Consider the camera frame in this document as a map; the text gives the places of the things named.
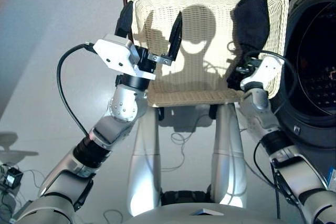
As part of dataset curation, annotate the black cloth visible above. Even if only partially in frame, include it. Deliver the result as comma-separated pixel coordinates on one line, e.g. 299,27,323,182
227,0,270,89

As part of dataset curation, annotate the pale woven laundry basket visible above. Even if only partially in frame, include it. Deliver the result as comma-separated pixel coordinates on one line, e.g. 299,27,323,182
128,0,289,108

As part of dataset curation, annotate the grey washing machine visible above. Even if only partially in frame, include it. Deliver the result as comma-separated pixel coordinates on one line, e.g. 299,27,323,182
236,0,336,183

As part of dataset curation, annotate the grey robot torso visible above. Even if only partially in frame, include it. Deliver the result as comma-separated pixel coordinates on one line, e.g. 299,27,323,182
122,189,285,224

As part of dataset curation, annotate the small black device box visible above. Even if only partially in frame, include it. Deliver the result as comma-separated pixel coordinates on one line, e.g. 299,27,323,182
4,167,24,190

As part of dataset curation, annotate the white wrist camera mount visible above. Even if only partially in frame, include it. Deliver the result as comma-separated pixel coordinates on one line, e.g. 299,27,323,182
240,56,286,91
92,34,157,80

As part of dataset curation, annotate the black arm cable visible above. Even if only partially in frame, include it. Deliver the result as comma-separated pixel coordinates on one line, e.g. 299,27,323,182
57,42,95,137
243,50,299,219

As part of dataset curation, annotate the thin floor wire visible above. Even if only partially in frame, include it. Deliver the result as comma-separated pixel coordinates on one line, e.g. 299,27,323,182
160,113,211,173

